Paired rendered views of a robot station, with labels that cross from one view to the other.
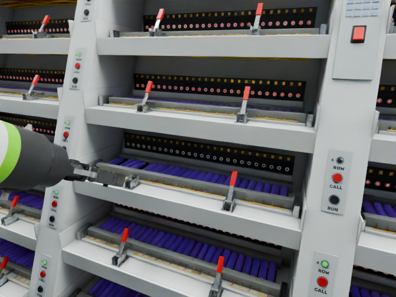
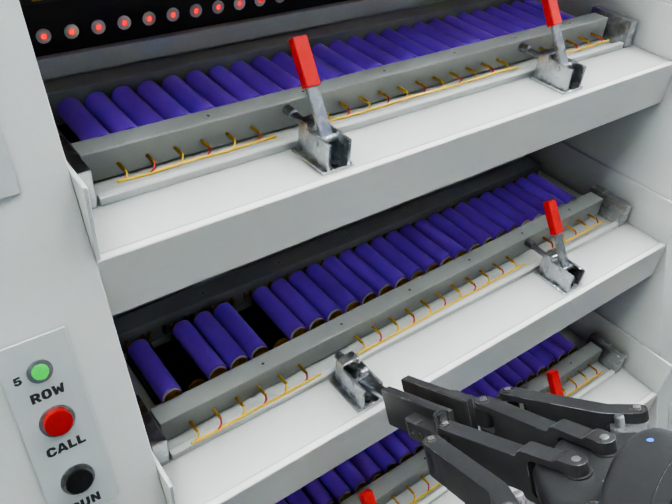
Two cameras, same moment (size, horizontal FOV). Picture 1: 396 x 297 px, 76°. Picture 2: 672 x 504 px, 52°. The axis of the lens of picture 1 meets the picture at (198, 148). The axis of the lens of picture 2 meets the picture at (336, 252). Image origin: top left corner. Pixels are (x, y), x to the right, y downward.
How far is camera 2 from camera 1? 0.71 m
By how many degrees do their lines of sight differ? 57
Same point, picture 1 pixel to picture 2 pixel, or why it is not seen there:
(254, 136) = (596, 110)
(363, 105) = not seen: outside the picture
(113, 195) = (335, 453)
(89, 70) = (35, 72)
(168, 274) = not seen: hidden behind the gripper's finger
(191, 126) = (488, 144)
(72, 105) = (12, 288)
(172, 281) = not seen: hidden behind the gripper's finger
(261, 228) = (620, 279)
